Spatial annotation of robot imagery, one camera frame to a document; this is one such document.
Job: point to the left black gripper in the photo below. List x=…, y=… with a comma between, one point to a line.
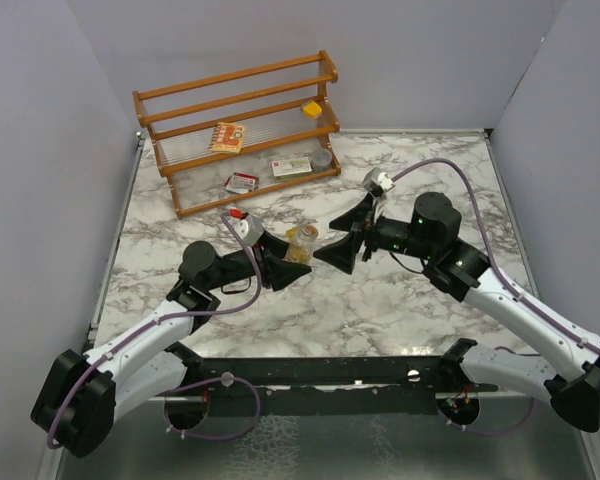
x=279, y=272

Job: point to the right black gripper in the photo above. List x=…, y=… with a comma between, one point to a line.
x=342, y=253

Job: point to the clear pill bottle gold lid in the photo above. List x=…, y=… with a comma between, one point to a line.
x=301, y=251

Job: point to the yellow weekly pill organizer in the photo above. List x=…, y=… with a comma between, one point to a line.
x=292, y=234

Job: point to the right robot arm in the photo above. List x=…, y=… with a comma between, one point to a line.
x=565, y=373

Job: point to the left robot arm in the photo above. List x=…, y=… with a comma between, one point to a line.
x=83, y=395

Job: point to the clear round pin jar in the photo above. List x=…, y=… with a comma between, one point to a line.
x=320, y=160

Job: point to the red white staples packet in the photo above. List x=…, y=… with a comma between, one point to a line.
x=241, y=183

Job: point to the white green stapler box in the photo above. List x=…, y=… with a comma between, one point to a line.
x=291, y=168

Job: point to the orange spiral notebook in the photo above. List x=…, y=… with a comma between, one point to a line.
x=227, y=138

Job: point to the wooden three-tier shelf rack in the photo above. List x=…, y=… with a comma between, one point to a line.
x=180, y=119

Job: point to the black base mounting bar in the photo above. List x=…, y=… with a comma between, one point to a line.
x=323, y=386

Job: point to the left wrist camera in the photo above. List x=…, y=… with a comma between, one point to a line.
x=249, y=228

